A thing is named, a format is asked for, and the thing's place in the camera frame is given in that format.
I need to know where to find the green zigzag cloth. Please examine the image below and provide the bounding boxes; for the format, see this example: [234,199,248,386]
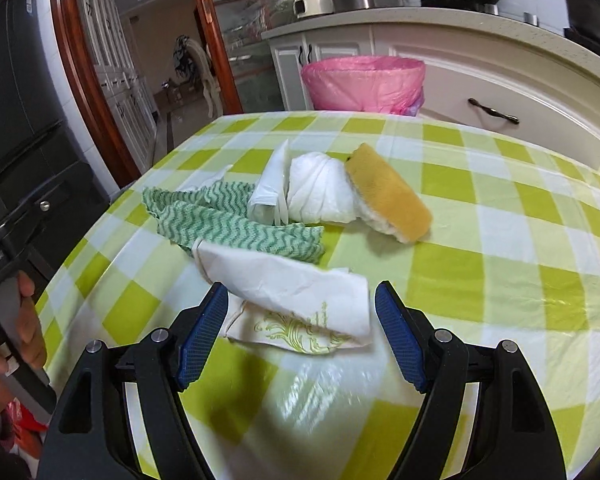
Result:
[141,166,326,265]

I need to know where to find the white two-door base cabinet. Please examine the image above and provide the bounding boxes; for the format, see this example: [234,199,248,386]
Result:
[269,35,376,113]

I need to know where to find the black gas stove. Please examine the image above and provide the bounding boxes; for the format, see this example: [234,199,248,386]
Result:
[420,0,568,33]

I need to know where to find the wooden glass sliding door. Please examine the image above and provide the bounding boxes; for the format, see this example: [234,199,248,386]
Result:
[50,0,341,188]

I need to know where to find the red plastic bag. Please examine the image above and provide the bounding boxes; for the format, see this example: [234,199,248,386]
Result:
[2,397,48,448]

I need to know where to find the yellow sponge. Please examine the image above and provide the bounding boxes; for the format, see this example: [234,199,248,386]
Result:
[344,142,433,246]

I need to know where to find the trash bin with pink bag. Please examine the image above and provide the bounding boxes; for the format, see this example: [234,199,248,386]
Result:
[300,56,426,117]

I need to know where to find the white tissue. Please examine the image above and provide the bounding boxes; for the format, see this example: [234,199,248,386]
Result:
[286,152,358,225]

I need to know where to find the black refrigerator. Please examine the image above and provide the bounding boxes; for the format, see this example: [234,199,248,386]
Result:
[0,0,98,271]

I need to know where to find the white hallway cabinets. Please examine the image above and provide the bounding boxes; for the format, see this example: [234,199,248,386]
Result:
[75,0,158,171]

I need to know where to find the white dining chair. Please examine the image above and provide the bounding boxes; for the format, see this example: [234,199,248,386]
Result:
[172,35,223,116]

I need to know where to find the person's left hand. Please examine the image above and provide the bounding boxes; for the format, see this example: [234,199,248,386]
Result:
[0,271,48,376]

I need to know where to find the white rice cooker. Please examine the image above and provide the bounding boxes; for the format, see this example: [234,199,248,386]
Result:
[292,0,337,20]

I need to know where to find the green checked tablecloth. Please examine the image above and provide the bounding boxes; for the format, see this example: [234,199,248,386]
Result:
[34,110,600,480]

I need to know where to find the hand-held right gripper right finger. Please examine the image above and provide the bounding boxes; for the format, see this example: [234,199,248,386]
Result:
[374,281,567,480]

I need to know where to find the white plastic wrapper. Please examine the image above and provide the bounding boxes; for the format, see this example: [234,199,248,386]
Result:
[247,139,293,226]

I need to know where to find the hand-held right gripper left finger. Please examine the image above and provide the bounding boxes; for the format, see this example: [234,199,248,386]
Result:
[37,281,230,480]

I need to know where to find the white printed napkin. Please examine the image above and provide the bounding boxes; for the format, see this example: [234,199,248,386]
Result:
[191,239,373,356]

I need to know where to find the dark stock pot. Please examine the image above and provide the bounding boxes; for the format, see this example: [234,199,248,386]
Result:
[547,0,600,63]

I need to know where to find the white drawer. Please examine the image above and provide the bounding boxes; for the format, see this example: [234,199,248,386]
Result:
[372,25,600,176]

